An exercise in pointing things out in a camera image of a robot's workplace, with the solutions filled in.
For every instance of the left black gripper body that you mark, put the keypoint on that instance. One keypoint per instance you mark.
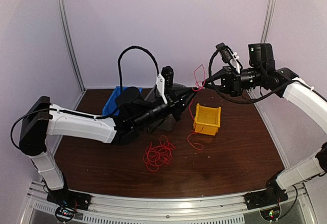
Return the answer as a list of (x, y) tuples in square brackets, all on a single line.
[(174, 104)]

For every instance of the yellow plastic bin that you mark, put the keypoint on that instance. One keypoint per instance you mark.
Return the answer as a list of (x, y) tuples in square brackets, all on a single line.
[(207, 120)]

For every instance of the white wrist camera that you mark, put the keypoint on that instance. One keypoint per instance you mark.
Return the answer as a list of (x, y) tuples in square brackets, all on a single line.
[(164, 83), (229, 57)]

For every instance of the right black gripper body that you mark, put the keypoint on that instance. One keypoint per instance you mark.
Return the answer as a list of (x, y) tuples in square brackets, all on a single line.
[(235, 81)]

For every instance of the aluminium front rail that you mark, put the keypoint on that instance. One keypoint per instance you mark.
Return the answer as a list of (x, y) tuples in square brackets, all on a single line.
[(230, 208)]

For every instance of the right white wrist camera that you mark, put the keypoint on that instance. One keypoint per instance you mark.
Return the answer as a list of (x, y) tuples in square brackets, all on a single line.
[(229, 57)]

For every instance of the blue plastic bin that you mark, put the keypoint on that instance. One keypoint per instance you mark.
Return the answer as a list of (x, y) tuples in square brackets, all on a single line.
[(123, 102)]

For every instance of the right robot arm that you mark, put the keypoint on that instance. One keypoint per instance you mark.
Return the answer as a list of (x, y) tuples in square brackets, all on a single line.
[(262, 79)]

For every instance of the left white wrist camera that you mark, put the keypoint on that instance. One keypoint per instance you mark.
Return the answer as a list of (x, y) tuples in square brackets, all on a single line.
[(164, 83)]

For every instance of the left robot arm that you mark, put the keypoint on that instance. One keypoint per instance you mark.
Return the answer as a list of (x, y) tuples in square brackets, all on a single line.
[(47, 119)]

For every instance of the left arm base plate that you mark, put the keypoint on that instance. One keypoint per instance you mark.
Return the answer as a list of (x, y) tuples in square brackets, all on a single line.
[(73, 200)]

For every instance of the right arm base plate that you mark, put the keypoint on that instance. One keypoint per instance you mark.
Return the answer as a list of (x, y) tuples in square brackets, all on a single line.
[(263, 198)]

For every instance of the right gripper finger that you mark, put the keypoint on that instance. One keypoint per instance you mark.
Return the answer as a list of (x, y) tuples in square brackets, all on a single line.
[(218, 75), (218, 88)]

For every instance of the grey transparent plastic tub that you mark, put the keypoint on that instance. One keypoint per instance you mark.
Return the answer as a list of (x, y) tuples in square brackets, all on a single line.
[(166, 121)]

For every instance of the right aluminium frame post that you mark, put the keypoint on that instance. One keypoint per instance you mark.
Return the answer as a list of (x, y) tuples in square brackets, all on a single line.
[(270, 9)]

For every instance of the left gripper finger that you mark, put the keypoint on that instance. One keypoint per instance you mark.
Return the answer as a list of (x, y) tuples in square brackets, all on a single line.
[(187, 93), (183, 104)]

